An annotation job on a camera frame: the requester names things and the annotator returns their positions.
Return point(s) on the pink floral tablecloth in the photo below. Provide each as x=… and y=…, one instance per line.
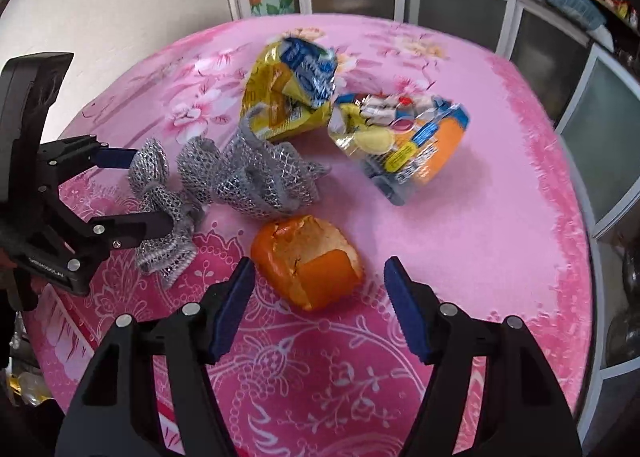
x=475, y=237

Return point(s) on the three door kitchen cabinet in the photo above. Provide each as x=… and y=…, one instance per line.
x=460, y=7

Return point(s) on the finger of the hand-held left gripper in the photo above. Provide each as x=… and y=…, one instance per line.
x=145, y=227
x=117, y=158

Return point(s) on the yellow snack packet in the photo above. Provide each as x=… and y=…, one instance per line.
x=270, y=87

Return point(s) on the silver mesh scrubber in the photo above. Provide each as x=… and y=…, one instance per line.
x=270, y=177

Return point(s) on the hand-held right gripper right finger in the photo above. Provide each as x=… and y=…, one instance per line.
x=407, y=312

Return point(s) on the orange peel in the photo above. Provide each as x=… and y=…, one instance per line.
x=320, y=282

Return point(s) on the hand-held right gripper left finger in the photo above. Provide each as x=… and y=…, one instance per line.
x=232, y=312

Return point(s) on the long open kitchen cabinet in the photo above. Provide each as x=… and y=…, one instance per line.
x=615, y=137

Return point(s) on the orange snack packet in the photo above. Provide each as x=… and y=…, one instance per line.
x=440, y=137

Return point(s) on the steel pot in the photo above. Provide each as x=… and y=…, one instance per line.
x=625, y=337

